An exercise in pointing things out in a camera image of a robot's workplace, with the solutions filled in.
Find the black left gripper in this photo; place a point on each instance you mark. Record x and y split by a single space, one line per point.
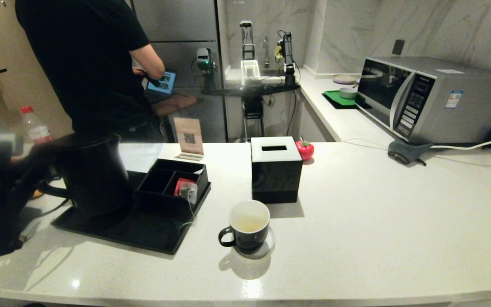
34 170

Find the black electric kettle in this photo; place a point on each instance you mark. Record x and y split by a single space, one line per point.
96 179

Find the black background robot arm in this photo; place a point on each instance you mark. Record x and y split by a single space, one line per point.
288 55

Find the plastic bottle red cap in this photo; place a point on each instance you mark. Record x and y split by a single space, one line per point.
36 130

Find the person in black shirt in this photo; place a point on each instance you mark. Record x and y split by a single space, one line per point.
83 64

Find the black serving tray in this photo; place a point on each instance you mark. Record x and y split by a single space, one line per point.
143 236

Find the black compartment organizer box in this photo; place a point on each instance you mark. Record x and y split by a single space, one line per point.
160 192

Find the open laptop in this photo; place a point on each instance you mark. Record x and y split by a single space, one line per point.
162 83

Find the brown wooden table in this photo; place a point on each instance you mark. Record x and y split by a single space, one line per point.
175 104

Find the brown QR code sign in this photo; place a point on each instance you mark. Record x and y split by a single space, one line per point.
189 135

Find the grey device with green light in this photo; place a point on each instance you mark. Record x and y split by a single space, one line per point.
204 59

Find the grey steel refrigerator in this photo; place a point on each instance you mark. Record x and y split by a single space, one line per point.
186 25

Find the black mug white inside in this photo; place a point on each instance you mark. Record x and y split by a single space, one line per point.
249 238

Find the black stool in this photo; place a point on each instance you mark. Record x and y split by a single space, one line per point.
253 111

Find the white dish rack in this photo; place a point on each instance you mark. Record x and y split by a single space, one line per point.
249 71

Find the black tissue box white lid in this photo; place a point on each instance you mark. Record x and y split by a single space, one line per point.
275 179

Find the chrome metal stand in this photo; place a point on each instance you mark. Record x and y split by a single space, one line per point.
247 39

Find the chrome faucet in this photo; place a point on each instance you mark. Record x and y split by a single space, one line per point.
266 49

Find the red tomato-shaped timer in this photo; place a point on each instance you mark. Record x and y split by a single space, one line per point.
304 150

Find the green tray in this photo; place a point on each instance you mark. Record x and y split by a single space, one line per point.
334 99

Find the pale pink plate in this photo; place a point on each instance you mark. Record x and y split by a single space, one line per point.
344 79

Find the small grey bowl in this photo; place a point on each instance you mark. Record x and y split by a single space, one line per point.
348 93

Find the grey oven mitt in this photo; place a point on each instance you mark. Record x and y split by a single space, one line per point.
405 151

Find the silver microwave oven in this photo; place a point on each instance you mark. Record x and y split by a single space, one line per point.
458 106

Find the dark wall socket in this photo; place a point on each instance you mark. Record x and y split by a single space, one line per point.
397 47

